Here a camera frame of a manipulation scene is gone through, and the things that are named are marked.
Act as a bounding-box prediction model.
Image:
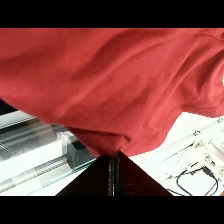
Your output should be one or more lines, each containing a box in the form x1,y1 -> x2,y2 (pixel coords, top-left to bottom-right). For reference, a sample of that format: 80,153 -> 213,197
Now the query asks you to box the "black cable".
165,164 -> 220,197

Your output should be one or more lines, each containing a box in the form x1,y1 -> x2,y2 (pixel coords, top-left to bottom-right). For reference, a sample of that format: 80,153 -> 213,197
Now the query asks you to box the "silver frame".
0,109 -> 224,197

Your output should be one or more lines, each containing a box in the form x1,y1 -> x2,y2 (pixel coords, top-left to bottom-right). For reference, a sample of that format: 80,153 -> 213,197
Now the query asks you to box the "dark red T-shirt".
0,27 -> 224,159

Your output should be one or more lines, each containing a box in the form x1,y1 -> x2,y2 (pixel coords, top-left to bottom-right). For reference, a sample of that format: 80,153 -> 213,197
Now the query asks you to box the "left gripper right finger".
114,151 -> 173,197

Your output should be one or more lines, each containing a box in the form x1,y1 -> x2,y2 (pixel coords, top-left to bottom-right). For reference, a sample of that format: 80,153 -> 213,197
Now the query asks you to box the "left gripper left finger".
55,155 -> 115,197

